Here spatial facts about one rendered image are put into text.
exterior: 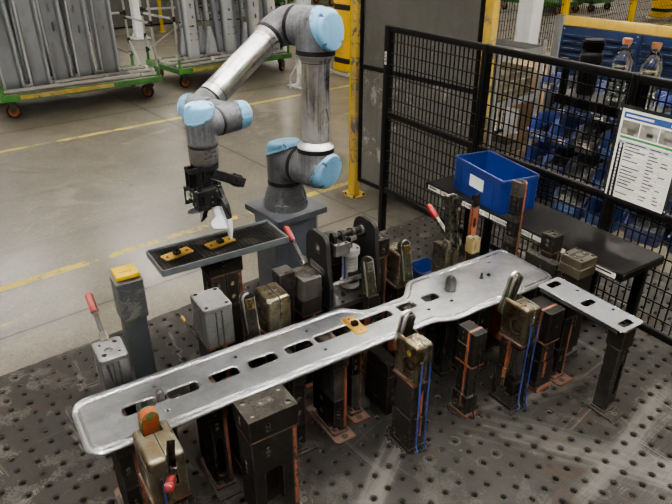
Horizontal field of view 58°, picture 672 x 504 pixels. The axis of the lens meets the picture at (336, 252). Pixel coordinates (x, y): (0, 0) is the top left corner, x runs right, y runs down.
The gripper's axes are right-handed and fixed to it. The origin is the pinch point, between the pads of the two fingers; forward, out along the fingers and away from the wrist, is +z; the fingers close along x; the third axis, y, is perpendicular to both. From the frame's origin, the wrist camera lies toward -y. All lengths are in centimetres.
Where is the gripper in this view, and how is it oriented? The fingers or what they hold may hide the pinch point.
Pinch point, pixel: (218, 229)
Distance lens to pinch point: 171.9
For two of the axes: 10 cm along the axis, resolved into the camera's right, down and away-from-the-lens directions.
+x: 6.7, 3.5, -6.6
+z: 0.0, 8.8, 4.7
